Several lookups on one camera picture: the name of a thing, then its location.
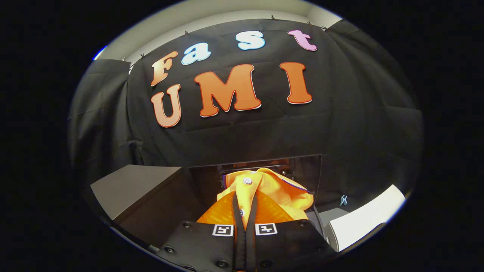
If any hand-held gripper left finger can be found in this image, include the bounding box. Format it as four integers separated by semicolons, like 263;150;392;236
157;190;247;272

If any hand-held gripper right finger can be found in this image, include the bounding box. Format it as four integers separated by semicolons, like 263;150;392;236
246;190;337;272

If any yellow polo shirt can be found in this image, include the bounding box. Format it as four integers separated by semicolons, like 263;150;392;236
216;167;315;231

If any white board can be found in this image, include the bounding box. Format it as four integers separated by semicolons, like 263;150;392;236
327;184;406;253

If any grey side table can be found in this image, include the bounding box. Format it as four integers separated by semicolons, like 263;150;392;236
90;164;207;250

